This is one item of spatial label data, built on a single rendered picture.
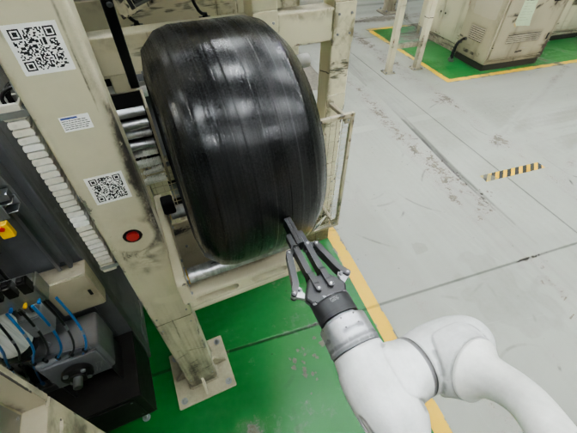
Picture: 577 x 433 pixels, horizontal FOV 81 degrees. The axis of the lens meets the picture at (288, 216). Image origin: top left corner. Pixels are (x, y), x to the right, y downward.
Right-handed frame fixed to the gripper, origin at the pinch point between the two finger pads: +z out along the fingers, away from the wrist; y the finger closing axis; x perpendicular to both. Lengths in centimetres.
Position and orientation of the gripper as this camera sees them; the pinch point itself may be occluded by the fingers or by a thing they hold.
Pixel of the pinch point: (293, 234)
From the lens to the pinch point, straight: 71.5
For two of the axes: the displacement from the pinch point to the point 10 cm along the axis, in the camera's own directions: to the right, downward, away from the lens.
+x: -0.6, 6.1, 7.9
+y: -9.1, 2.9, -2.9
